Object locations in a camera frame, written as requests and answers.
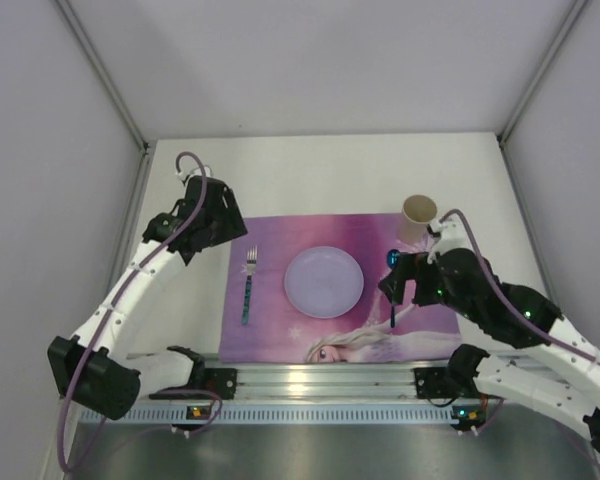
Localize aluminium mounting rail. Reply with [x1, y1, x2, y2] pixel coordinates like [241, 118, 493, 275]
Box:
[59, 352, 600, 404]

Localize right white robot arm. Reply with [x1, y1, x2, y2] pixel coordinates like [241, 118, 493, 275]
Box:
[378, 222, 600, 454]

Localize beige paper cup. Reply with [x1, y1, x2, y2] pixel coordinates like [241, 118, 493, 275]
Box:
[397, 194, 438, 244]

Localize right aluminium frame post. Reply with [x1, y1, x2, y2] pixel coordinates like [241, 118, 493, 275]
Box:
[497, 0, 594, 146]

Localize perforated cable duct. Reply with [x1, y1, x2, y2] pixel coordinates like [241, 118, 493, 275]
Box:
[82, 402, 486, 424]

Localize blue metallic spoon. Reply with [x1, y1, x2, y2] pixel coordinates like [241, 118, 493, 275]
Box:
[387, 249, 403, 328]

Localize purple printed placemat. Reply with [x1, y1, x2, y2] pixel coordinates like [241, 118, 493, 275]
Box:
[219, 213, 461, 363]

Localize left aluminium frame post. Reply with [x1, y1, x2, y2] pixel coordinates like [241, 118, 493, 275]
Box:
[54, 0, 154, 151]

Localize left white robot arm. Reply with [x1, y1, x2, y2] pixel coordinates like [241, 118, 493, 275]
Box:
[47, 176, 247, 420]

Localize aluminium frame post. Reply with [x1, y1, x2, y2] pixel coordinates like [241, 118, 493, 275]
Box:
[497, 0, 594, 146]
[54, 0, 154, 151]

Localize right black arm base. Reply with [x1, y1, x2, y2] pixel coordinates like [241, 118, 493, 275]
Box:
[413, 367, 496, 401]

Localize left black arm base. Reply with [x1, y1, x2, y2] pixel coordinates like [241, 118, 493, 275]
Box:
[149, 368, 238, 400]

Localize lilac plastic plate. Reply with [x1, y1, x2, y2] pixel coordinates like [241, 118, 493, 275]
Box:
[283, 246, 364, 319]

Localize fork with teal handle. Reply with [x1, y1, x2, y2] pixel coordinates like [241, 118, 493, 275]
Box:
[241, 246, 258, 325]

